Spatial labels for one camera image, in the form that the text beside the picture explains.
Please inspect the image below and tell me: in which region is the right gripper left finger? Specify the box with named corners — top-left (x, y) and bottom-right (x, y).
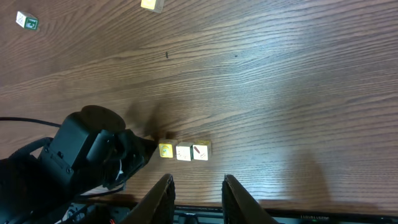
top-left (120, 174), bottom-right (175, 224)

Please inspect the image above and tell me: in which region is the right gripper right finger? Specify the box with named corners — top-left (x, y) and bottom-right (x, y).
top-left (222, 174), bottom-right (278, 224)

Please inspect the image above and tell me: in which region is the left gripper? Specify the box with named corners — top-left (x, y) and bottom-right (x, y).
top-left (39, 105), bottom-right (157, 195)

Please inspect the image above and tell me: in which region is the yellow block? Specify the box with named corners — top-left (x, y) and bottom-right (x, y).
top-left (141, 0), bottom-right (164, 13)
top-left (159, 139), bottom-right (178, 158)

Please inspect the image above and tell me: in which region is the white block red M side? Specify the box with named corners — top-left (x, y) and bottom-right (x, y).
top-left (176, 142), bottom-right (193, 161)

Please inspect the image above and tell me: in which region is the white block red mark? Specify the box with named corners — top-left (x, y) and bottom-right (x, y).
top-left (193, 141), bottom-right (211, 161)

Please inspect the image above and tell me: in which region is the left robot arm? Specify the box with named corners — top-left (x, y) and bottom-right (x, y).
top-left (1, 105), bottom-right (157, 223)

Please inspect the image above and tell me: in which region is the white block green side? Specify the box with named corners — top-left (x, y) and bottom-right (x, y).
top-left (16, 11), bottom-right (39, 30)

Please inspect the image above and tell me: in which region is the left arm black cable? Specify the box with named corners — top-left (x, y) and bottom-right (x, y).
top-left (0, 116), bottom-right (62, 129)

